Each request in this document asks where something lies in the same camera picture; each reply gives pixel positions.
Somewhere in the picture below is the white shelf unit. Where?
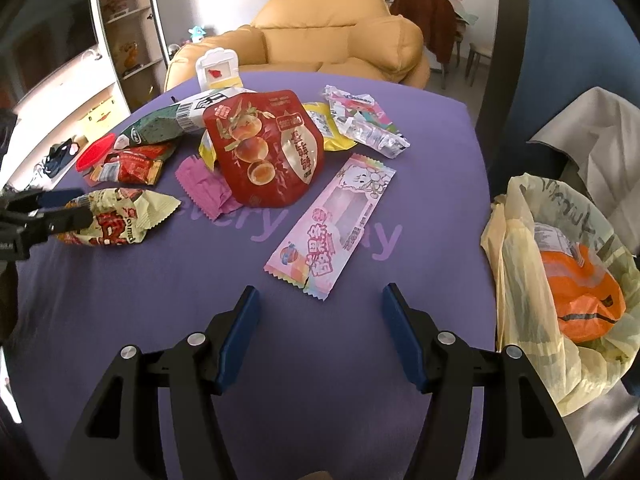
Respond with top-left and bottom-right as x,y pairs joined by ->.
87,0 -> 169,112

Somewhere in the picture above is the white stool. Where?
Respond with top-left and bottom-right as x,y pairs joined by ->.
467,42 -> 497,87

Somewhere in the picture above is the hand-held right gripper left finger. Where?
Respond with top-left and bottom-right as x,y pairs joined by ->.
60,285 -> 262,480

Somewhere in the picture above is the yellow box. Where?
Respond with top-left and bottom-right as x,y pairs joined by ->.
77,105 -> 119,127

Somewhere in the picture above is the crinkled pink wrapper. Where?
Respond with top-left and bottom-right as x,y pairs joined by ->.
175,156 -> 241,219

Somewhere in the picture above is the dark blue sofa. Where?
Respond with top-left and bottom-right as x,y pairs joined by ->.
475,0 -> 640,201

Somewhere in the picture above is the grey cloth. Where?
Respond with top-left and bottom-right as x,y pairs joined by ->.
530,86 -> 640,226

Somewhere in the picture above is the small red snack packet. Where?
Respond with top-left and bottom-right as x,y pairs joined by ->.
82,142 -> 178,187

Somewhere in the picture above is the orange snack packet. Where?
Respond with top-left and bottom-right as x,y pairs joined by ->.
532,222 -> 629,344

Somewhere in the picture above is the cream red-print snack packet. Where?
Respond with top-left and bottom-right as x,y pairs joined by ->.
55,187 -> 182,249

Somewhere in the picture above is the dark television screen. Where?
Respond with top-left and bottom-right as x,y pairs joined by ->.
0,0 -> 99,92

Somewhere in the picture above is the red-lidded pink toy cup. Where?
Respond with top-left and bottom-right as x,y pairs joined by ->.
76,134 -> 117,174

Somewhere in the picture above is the brown cloth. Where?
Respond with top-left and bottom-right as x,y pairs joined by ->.
390,0 -> 459,64

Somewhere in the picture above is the yellow plastic trash bag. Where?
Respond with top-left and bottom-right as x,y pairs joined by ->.
481,172 -> 640,417

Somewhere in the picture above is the white low cabinet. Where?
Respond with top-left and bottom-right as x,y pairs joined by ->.
9,45 -> 132,187

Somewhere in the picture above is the clear wrapper with pink print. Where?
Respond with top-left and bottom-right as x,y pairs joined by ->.
321,85 -> 412,159

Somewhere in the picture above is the large red food pouch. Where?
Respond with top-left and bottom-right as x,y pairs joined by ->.
202,89 -> 326,207

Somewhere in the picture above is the long pink candy wrapper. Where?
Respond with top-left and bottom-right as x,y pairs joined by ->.
264,152 -> 399,302

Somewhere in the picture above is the large yellow noodle packet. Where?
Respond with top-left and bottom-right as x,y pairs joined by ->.
302,102 -> 359,153

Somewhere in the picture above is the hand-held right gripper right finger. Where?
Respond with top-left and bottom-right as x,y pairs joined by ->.
382,282 -> 586,480

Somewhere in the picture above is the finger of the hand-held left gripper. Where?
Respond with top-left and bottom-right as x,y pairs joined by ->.
24,206 -> 97,242
0,188 -> 87,217

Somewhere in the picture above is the green snack packet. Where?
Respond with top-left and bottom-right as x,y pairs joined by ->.
116,90 -> 246,149

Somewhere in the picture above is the beige leather armchair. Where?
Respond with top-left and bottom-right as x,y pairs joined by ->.
165,0 -> 431,94

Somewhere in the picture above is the white and yellow toy chair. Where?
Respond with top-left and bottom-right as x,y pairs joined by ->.
195,47 -> 244,92

